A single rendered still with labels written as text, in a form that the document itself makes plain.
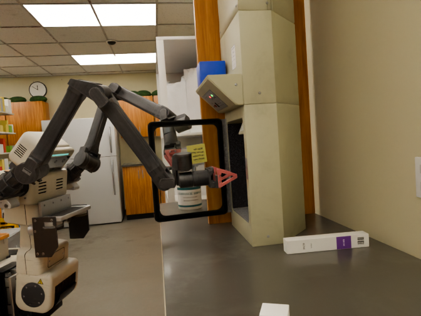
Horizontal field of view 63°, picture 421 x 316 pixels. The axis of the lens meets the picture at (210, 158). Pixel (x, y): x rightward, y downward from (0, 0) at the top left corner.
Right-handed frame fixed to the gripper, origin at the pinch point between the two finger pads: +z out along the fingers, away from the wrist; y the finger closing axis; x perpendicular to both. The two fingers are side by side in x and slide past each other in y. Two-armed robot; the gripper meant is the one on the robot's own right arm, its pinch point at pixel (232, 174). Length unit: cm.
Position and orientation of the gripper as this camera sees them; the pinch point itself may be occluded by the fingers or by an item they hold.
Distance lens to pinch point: 128.1
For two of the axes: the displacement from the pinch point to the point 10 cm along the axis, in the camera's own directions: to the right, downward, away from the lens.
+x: 0.9, 9.9, 0.6
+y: -1.5, -0.5, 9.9
